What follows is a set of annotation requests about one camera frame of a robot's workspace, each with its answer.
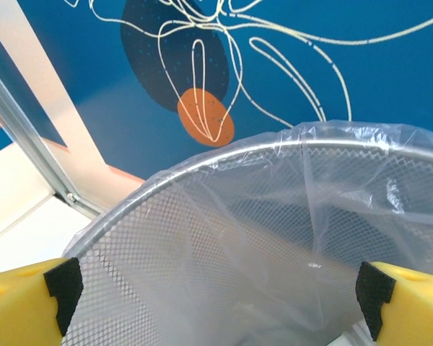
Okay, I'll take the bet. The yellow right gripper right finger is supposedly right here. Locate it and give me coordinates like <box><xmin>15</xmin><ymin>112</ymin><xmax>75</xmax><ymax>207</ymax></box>
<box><xmin>354</xmin><ymin>260</ymin><xmax>433</xmax><ymax>346</ymax></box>

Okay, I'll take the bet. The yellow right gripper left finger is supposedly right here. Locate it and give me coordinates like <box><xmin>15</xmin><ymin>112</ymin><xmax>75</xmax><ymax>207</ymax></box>
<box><xmin>0</xmin><ymin>256</ymin><xmax>84</xmax><ymax>346</ymax></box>

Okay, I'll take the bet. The clear plastic bin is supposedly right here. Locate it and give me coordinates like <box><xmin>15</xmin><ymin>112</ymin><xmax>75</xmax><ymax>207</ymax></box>
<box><xmin>63</xmin><ymin>138</ymin><xmax>433</xmax><ymax>346</ymax></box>

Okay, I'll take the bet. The aluminium frame post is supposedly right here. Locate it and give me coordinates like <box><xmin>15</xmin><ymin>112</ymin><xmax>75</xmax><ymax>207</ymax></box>
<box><xmin>0</xmin><ymin>57</ymin><xmax>108</xmax><ymax>219</ymax></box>

